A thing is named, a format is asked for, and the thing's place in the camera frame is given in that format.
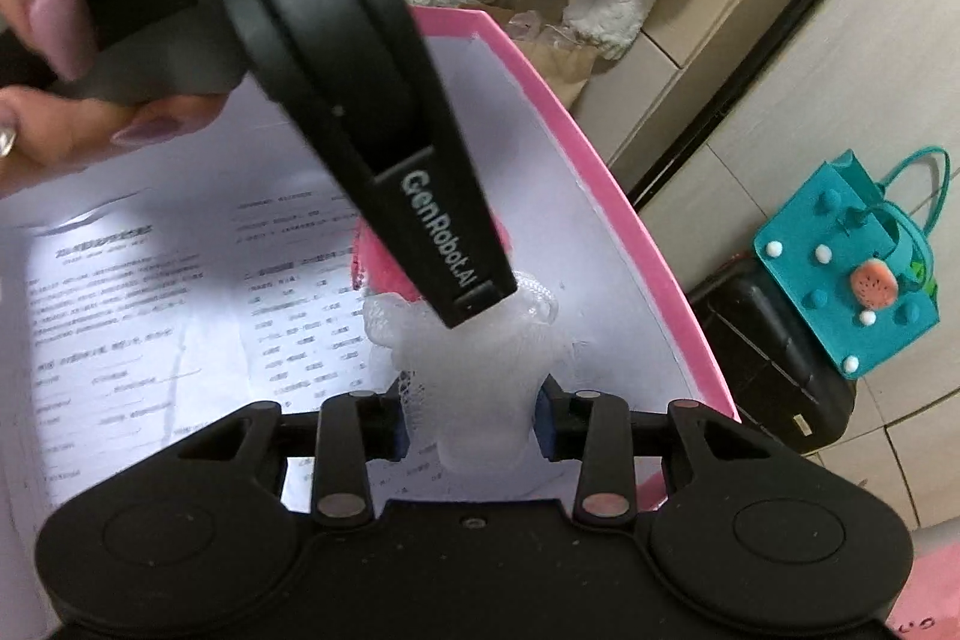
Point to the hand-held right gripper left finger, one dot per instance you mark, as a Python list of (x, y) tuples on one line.
[(401, 437)]

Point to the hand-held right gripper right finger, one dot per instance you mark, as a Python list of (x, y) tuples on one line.
[(544, 422)]

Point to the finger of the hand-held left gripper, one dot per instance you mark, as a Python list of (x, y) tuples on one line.
[(442, 235)]

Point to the pink storage box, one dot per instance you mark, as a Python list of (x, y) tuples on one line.
[(637, 220)]

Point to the person's left hand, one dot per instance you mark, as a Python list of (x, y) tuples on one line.
[(52, 10)]

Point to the brown paper bag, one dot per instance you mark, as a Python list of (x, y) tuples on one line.
[(562, 63)]

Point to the black suitcase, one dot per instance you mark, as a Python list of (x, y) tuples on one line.
[(765, 347)]

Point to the printed paper sheet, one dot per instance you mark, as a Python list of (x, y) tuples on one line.
[(150, 310)]

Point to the teal felt handbag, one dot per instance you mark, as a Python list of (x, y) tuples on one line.
[(825, 220)]

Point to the beige wardrobe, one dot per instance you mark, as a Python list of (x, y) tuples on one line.
[(825, 48)]

